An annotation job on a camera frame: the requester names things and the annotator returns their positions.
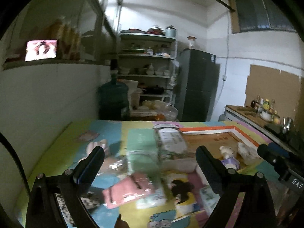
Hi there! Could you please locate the yellow black plush doll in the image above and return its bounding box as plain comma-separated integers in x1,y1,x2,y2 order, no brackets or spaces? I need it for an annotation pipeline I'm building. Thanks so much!
170,179,200,218

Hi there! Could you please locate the pale plush toy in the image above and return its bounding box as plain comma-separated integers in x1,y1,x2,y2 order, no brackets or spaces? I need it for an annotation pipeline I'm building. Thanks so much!
86,139,110,157

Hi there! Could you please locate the pink cloth pouch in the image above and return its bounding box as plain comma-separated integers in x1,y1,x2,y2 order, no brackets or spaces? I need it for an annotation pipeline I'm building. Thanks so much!
102,172,155,209

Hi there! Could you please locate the kitchen counter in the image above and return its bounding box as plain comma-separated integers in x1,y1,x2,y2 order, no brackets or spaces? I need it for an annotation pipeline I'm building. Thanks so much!
224,105,303,155

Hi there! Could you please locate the white fluffy plush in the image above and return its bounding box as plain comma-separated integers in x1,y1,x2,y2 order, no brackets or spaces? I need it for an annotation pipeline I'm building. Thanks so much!
237,142,260,165

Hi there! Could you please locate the small green-white tissue packet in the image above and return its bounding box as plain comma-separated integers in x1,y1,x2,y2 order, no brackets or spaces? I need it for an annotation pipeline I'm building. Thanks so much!
199,185,221,216

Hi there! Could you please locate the white bowl on counter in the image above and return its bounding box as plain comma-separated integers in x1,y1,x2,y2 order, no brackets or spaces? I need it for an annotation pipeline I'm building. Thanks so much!
260,110,273,122

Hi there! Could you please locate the beige teddy bear purple dress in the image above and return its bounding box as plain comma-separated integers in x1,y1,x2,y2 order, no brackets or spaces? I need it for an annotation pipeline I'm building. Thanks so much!
219,146,240,171

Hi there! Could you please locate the cardboard box orange rim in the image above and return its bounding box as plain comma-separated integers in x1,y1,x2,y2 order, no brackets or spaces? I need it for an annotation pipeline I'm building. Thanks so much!
159,126,259,173

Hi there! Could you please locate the colourful cartoon play mat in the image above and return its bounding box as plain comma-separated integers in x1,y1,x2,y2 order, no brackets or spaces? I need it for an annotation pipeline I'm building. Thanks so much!
15,120,285,227

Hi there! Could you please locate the floral tissue pack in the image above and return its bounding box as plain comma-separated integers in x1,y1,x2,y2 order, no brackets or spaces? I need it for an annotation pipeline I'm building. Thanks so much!
153,123,191,161

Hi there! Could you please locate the green tissue pack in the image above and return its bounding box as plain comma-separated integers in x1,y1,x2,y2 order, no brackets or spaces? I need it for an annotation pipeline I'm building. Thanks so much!
126,129,159,176

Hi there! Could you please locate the dark green refrigerator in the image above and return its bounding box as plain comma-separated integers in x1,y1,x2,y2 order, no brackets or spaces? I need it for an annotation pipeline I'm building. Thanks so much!
175,49,220,122

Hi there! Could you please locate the green water jug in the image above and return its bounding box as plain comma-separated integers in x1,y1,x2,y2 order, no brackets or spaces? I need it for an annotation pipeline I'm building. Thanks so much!
97,59,129,120

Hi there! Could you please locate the plastic bag of goods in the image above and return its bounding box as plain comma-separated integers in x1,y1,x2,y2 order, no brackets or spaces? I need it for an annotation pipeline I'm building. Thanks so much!
142,100,178,121

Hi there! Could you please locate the dark window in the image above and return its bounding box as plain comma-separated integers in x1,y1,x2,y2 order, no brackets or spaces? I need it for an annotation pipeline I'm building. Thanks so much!
229,0,296,33

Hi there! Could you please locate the glowing phone screen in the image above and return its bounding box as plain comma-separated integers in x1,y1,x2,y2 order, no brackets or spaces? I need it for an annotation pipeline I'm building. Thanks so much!
25,40,58,61

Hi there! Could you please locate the glass jar on fridge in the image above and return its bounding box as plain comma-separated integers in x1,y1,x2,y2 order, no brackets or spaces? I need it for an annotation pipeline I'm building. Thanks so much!
188,36,196,49

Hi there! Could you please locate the metal storage shelf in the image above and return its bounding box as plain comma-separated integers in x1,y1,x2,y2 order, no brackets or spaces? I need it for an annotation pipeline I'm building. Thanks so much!
117,30,179,122

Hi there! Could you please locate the blue pot on shelf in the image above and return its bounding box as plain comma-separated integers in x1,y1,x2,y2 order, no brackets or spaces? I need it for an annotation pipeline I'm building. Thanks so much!
165,25,176,38

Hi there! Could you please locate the red pot on shelf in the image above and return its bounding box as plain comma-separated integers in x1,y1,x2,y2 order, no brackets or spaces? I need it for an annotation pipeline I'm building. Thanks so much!
146,25,165,36

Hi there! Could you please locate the brown cardboard wall panel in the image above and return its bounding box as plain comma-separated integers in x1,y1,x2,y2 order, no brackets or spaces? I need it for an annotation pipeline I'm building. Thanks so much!
245,65,303,131

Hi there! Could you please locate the glass cabinet window frame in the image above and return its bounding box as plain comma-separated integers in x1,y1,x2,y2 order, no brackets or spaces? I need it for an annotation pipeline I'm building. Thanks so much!
1,0,117,70

